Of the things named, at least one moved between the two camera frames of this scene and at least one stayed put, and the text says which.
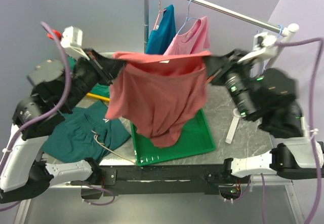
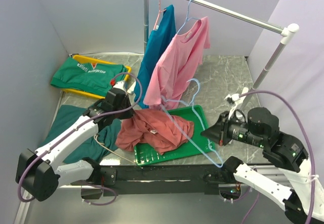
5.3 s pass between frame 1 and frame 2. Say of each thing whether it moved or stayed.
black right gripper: moved
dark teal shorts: stayed
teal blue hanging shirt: stayed
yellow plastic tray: stayed
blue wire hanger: stayed
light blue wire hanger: moved
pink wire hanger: stayed
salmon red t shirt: moved
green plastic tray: stayed
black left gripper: moved
